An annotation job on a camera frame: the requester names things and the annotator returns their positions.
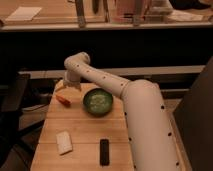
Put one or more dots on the black chair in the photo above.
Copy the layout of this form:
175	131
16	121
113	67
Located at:
10	111

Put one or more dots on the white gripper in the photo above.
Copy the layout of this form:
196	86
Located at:
71	79

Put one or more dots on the metal post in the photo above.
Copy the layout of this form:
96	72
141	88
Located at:
137	12
80	13

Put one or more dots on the metal post left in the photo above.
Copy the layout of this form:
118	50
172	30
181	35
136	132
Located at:
80	13

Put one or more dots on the dark panel at right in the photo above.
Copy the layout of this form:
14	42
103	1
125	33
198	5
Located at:
194	118

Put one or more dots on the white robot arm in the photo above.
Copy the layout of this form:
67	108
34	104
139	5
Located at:
149	127

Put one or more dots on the metal post right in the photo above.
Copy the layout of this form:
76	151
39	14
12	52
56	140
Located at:
137	12

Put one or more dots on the black remote control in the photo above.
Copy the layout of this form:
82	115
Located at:
104	152

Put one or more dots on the green ceramic bowl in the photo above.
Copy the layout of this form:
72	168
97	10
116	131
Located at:
98	102

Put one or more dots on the white paper sheet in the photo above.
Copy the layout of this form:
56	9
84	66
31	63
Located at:
24	14

